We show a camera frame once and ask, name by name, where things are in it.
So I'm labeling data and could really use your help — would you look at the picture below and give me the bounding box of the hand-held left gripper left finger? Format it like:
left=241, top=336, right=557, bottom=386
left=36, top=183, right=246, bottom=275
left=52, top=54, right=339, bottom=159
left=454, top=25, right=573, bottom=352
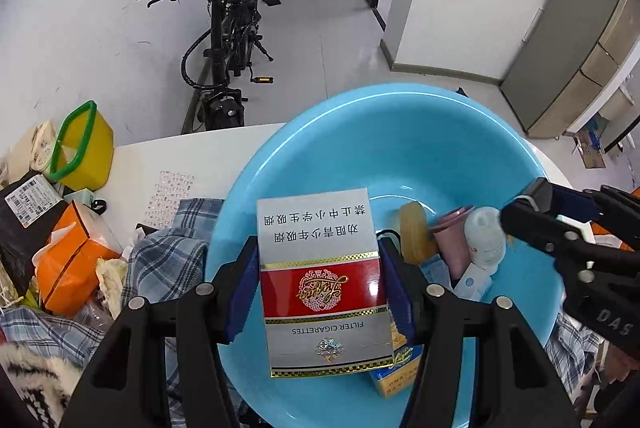
left=60, top=235, right=261, bottom=428

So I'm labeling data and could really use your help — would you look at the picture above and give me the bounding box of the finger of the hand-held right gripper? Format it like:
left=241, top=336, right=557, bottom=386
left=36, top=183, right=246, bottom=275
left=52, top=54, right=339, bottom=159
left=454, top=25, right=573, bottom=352
left=501, top=203, right=596, bottom=274
left=520, top=178, right=640, bottom=249

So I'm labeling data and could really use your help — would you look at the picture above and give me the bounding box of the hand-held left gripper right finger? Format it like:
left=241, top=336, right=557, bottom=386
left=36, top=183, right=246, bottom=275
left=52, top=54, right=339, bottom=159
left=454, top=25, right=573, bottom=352
left=375, top=235, right=581, bottom=428

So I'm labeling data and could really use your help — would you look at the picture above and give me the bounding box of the light blue tissue packet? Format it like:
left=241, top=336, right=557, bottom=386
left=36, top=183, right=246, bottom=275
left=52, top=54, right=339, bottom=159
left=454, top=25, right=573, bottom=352
left=419, top=255, right=452, bottom=292

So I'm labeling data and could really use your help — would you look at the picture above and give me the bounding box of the red and white cigarette pack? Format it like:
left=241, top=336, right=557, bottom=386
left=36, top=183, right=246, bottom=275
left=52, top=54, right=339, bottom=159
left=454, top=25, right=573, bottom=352
left=256, top=188, right=396, bottom=379

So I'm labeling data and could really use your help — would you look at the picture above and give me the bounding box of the blue plastic basin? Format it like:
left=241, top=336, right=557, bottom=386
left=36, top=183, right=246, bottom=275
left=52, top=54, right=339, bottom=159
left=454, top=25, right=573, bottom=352
left=205, top=82, right=574, bottom=428

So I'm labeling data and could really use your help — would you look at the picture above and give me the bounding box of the pink container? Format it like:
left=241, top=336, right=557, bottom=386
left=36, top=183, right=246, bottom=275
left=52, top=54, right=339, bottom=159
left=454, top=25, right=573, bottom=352
left=431, top=205, right=476, bottom=282

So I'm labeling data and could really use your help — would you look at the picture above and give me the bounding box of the yellow container with green rim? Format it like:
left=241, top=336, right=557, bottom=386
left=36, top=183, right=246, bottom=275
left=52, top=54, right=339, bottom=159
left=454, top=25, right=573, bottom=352
left=48, top=101, right=115, bottom=192

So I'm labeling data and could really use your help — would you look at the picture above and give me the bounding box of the white plastic bottle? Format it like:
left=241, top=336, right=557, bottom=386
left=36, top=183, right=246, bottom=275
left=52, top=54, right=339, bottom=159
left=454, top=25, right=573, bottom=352
left=462, top=207, right=507, bottom=272

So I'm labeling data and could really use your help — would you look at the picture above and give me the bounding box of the brown cardboard box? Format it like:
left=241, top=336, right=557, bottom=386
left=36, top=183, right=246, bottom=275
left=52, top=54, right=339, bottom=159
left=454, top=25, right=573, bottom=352
left=569, top=127, right=609, bottom=170

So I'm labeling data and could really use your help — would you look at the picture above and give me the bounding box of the yellow printed box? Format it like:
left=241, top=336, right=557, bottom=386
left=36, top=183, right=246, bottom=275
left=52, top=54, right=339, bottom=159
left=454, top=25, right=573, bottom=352
left=370, top=342, right=426, bottom=399

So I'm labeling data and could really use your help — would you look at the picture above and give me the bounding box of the white small box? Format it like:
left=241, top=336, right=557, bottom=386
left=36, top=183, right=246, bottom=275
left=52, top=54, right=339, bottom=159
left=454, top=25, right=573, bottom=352
left=452, top=265, right=494, bottom=302

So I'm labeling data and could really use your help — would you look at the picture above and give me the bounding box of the blue plaid shirt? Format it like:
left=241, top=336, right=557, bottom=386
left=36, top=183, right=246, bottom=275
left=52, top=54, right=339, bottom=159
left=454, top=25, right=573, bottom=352
left=0, top=197, right=602, bottom=428

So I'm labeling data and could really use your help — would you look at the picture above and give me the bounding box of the patterned sticker sheet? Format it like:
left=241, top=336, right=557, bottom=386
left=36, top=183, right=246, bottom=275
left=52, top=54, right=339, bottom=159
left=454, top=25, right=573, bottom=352
left=144, top=170, right=196, bottom=230

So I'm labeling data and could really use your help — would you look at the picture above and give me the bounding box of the beige refrigerator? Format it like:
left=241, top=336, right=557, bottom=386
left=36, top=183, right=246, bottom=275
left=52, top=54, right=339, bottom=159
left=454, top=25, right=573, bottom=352
left=500, top=0, right=640, bottom=140

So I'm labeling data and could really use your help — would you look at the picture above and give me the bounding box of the orange tissue box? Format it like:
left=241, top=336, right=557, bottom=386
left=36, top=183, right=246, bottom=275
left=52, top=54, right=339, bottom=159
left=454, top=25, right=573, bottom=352
left=32, top=202, right=124, bottom=317

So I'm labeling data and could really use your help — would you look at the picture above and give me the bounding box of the black and white fur cloth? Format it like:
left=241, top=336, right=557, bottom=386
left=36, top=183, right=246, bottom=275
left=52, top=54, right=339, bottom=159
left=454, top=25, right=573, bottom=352
left=0, top=342, right=87, bottom=428

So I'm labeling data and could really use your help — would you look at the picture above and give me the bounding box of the black plastic bag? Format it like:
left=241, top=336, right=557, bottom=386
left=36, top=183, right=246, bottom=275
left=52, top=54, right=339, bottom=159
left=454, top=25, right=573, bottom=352
left=0, top=173, right=71, bottom=300

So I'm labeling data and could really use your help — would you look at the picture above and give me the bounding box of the black bicycle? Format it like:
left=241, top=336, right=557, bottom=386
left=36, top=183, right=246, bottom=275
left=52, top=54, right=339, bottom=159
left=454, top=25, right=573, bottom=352
left=134, top=0, right=296, bottom=135

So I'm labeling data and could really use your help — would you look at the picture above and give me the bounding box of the cream paper bag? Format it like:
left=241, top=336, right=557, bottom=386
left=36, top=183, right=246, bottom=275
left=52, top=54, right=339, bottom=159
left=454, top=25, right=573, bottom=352
left=9, top=120, right=59, bottom=175

